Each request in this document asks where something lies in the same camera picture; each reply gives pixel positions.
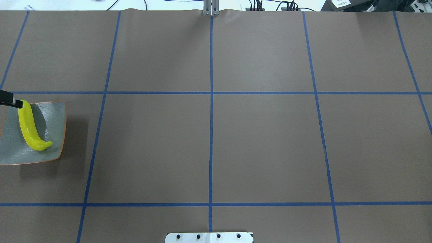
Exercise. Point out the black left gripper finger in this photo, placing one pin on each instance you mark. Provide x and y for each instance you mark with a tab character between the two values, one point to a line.
7	99

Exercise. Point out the grey aluminium frame post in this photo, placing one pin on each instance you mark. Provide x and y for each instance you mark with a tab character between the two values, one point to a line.
211	8

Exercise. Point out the white metal base plate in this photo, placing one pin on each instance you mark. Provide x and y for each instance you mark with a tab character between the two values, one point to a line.
210	237

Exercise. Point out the square grey-blue plate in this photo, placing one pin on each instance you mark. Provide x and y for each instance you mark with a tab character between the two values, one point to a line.
50	122

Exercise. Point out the greenish yellow banana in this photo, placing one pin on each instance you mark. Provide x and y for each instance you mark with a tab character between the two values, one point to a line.
28	129

